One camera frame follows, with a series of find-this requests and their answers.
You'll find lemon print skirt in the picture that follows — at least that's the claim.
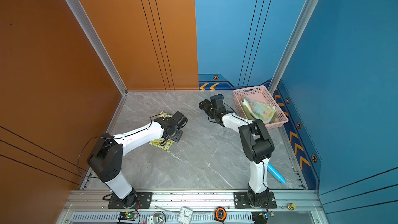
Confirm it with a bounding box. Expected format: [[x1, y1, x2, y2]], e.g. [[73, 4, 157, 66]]
[[149, 112, 174, 151]]

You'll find pink plastic basket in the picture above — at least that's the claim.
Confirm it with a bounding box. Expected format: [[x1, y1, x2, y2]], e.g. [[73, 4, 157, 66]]
[[233, 86, 288, 129]]

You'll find pastel floral skirt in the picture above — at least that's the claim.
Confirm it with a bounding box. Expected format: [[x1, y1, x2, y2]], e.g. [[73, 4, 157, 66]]
[[242, 97, 277, 124]]

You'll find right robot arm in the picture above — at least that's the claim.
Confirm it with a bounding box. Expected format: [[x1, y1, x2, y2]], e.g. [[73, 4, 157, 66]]
[[199, 94, 277, 208]]

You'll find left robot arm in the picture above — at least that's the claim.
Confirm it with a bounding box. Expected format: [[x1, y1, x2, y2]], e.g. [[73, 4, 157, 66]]
[[87, 112, 188, 208]]

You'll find white square clock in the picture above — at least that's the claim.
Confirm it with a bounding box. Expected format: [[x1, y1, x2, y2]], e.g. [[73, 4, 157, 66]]
[[177, 207, 193, 224]]

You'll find white power plug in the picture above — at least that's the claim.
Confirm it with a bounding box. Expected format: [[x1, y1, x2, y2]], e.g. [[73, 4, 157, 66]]
[[146, 212, 166, 224]]

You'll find light blue plastic tube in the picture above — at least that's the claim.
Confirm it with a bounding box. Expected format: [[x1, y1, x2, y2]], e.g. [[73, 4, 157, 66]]
[[267, 163, 286, 184]]

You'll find orange black tape measure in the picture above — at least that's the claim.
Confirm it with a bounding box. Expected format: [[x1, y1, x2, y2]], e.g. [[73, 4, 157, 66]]
[[214, 207, 227, 224]]

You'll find green circuit board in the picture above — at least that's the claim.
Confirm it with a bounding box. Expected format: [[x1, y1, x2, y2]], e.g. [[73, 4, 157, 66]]
[[118, 212, 141, 224]]

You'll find brass round knob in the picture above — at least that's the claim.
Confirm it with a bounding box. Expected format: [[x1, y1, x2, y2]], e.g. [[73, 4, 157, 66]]
[[287, 203, 297, 211]]

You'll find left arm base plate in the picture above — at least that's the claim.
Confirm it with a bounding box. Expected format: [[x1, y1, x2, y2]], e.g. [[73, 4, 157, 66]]
[[108, 192, 153, 209]]

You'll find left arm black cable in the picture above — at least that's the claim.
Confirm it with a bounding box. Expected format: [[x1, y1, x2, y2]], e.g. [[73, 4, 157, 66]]
[[77, 136, 103, 179]]

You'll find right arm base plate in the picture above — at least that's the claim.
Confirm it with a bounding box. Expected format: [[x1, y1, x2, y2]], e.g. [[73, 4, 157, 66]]
[[233, 191, 277, 209]]

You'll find black board with wires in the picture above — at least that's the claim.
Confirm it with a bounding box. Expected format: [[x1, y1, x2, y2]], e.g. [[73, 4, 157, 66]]
[[251, 211, 275, 224]]

